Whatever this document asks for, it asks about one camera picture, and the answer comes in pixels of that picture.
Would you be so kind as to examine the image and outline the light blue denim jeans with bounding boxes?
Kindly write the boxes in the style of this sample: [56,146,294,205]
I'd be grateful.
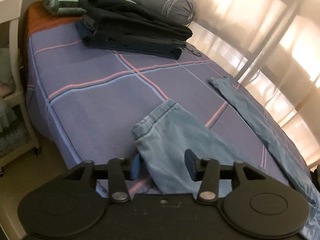
[132,77,319,239]

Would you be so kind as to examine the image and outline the purple plaid bed sheet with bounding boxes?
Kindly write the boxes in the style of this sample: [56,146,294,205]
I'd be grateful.
[23,0,313,198]

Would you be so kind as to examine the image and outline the white rolling cart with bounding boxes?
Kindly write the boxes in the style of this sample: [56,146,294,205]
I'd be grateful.
[1,0,41,177]

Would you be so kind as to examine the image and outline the stack of dark folded clothes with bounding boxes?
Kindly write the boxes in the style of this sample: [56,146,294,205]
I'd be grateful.
[75,0,193,60]

